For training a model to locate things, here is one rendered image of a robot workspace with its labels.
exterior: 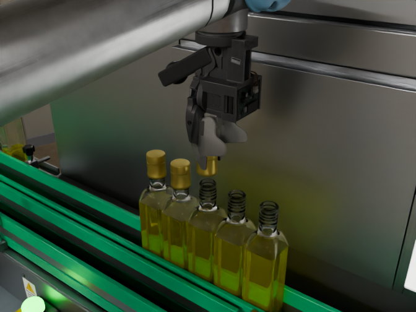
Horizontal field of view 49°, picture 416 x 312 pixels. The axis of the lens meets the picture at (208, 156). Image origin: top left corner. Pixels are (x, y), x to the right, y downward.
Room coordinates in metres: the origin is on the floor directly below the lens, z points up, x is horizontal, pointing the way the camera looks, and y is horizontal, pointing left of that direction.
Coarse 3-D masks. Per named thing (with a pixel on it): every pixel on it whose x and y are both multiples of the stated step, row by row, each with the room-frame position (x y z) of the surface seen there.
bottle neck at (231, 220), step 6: (234, 192) 0.63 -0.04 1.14; (240, 192) 0.63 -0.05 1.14; (228, 198) 0.62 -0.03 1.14; (234, 198) 0.61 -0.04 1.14; (240, 198) 0.61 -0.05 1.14; (228, 204) 0.62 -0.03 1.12; (234, 204) 0.61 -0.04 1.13; (240, 204) 0.61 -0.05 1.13; (228, 210) 0.61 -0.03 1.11; (234, 210) 0.61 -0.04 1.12; (240, 210) 0.61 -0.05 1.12; (228, 216) 0.61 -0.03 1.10; (234, 216) 0.61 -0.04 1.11; (240, 216) 0.61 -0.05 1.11; (234, 222) 0.61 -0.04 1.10; (240, 222) 0.61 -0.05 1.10
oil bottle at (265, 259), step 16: (256, 240) 0.57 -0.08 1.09; (272, 240) 0.57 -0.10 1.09; (256, 256) 0.56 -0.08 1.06; (272, 256) 0.55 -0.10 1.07; (256, 272) 0.56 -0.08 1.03; (272, 272) 0.55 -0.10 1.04; (256, 288) 0.56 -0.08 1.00; (272, 288) 0.55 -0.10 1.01; (256, 304) 0.56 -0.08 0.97; (272, 304) 0.55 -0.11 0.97
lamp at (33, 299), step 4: (28, 300) 0.68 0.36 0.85; (32, 300) 0.68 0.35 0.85; (36, 300) 0.68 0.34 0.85; (40, 300) 0.69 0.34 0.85; (24, 304) 0.68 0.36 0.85; (28, 304) 0.67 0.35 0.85; (32, 304) 0.67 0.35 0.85; (36, 304) 0.67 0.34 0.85; (40, 304) 0.68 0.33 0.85; (44, 304) 0.69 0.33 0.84; (24, 308) 0.67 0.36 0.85; (28, 308) 0.66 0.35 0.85; (32, 308) 0.67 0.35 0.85; (36, 308) 0.67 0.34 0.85; (40, 308) 0.67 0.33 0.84; (44, 308) 0.68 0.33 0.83
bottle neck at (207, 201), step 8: (200, 184) 0.65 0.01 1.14; (208, 184) 0.67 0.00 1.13; (216, 184) 0.65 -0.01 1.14; (200, 192) 0.65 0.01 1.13; (208, 192) 0.64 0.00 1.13; (216, 192) 0.66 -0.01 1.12; (200, 200) 0.65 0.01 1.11; (208, 200) 0.64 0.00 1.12; (200, 208) 0.65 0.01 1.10; (208, 208) 0.64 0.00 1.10
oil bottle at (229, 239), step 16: (224, 224) 0.61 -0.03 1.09; (240, 224) 0.61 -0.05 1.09; (224, 240) 0.60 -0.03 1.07; (240, 240) 0.59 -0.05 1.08; (224, 256) 0.60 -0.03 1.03; (240, 256) 0.58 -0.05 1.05; (224, 272) 0.60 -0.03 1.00; (240, 272) 0.58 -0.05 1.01; (224, 288) 0.60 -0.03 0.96; (240, 288) 0.59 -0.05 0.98
